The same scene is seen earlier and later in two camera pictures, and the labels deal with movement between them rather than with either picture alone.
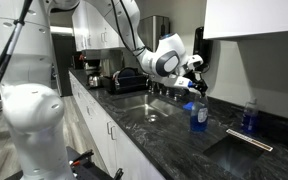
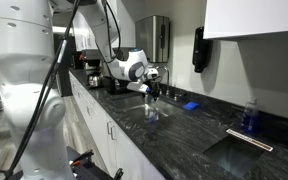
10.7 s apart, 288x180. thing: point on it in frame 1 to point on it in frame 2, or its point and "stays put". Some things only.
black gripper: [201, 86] to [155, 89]
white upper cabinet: [236, 18] stays put
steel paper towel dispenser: [152, 29] stays put
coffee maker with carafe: [91, 61] stays put
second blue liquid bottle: [250, 118] stays put
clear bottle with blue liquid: [199, 116] to [151, 116]
